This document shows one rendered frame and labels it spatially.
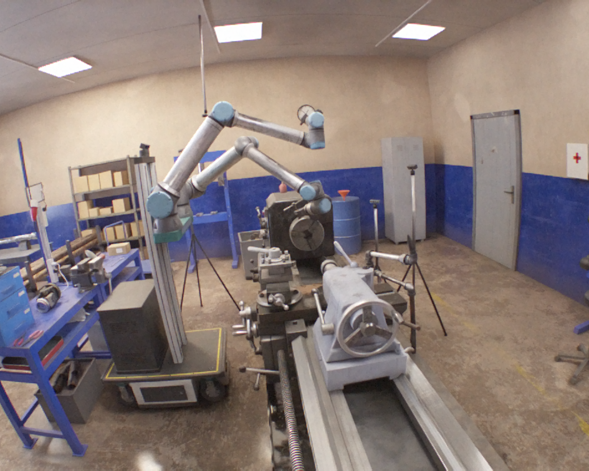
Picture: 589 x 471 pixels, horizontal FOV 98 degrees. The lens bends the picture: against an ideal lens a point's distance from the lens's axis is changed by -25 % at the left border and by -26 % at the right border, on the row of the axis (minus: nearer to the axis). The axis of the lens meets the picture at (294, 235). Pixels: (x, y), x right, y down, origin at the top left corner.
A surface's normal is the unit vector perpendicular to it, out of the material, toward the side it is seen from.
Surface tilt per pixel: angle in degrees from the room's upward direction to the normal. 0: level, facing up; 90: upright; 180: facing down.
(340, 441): 0
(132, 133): 90
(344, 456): 0
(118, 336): 90
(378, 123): 90
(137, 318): 90
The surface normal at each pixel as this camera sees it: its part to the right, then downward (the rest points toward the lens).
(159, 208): 0.22, 0.28
